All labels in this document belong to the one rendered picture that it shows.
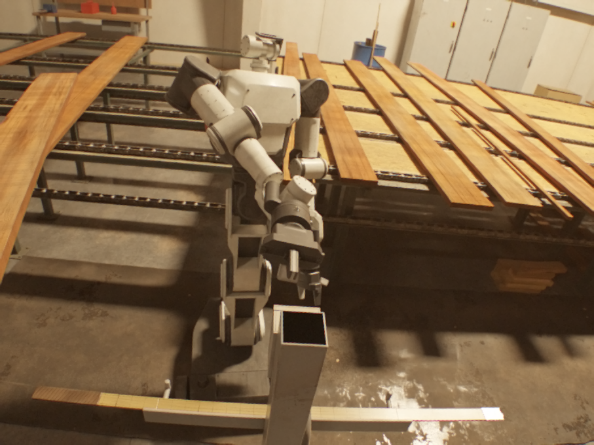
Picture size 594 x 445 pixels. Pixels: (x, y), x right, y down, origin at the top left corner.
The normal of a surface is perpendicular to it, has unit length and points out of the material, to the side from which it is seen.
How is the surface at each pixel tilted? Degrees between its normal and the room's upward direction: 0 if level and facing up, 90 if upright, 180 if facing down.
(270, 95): 74
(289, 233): 9
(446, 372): 0
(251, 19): 99
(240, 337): 87
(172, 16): 90
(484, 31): 90
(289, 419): 90
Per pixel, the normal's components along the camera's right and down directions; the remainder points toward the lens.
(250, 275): 0.18, 0.55
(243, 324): 0.15, -0.71
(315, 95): 0.55, 0.26
